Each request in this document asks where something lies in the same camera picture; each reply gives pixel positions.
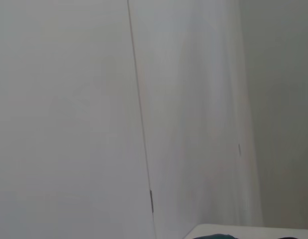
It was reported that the dark teal fabric bag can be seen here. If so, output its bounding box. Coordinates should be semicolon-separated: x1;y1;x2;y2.
193;233;240;239

